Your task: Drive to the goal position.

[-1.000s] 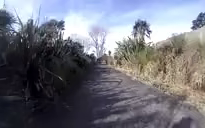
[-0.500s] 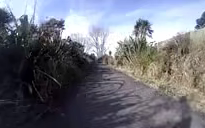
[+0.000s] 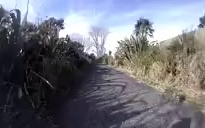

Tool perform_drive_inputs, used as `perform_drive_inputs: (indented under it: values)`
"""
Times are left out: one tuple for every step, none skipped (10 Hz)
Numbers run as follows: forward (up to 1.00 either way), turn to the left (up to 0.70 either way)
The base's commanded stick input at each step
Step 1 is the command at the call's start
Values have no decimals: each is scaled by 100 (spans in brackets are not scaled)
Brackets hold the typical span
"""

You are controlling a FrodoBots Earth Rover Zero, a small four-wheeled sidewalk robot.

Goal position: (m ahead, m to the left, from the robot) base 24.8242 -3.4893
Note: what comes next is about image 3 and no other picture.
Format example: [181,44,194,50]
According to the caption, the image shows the bare pale tree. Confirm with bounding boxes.
[88,25,110,58]

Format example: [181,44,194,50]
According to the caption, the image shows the tall dark leafy tree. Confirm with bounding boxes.
[133,17,156,46]

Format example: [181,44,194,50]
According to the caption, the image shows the dark flax bushes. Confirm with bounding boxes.
[0,4,98,128]

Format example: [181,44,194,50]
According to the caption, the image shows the grey asphalt path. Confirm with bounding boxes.
[54,64,205,128]

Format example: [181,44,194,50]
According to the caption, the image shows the grass verge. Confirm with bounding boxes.
[114,64,205,113]

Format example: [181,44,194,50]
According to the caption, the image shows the dry scrubby bushes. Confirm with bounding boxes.
[112,24,205,101]

